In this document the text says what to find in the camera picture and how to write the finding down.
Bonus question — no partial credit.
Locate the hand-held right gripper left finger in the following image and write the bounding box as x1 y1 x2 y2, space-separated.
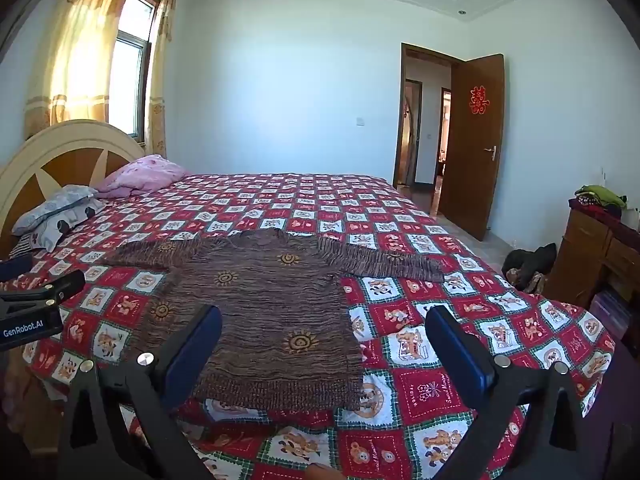
59 304 223 480

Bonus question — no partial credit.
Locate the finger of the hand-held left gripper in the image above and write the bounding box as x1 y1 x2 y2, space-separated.
0 269 86 311
0 253 34 282

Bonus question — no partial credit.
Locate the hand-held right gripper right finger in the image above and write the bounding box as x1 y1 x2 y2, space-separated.
425 305 586 480

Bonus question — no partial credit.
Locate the brown knit sweater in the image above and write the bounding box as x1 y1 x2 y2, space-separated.
102 230 446 411

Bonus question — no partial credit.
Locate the red checked printed blanket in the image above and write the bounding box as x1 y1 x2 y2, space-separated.
0 172 617 480

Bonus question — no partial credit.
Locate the grey patterned pillow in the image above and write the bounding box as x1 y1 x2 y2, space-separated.
11 185 106 254

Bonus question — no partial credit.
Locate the dark bag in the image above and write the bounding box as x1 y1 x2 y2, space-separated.
501 242 558 294

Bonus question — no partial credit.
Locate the cream wooden bed headboard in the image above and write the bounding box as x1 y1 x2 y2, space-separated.
0 120 147 261

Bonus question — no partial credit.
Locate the pink pillow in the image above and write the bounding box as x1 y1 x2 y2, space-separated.
94 154 189 200

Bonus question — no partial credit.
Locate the wooden cabinet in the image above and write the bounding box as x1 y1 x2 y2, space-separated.
542 199 640 343

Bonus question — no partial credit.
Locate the translucent storage box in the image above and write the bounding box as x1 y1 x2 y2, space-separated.
589 289 635 339

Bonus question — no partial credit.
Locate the brown wooden door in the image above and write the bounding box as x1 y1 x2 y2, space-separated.
437 54 506 242

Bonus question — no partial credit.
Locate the green cloth pile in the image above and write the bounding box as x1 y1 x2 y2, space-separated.
573 184 628 212

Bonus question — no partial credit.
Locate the wide yellow curtain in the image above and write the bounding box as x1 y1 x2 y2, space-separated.
25 0 141 142

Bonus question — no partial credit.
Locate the window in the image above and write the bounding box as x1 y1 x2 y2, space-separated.
107 0 162 144

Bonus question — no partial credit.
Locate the narrow yellow curtain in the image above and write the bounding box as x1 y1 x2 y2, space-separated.
145 0 179 159

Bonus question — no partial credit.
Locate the red paper door decoration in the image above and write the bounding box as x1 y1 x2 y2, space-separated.
468 85 491 115

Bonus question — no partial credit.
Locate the brown door frame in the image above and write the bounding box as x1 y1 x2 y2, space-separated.
392 42 469 191

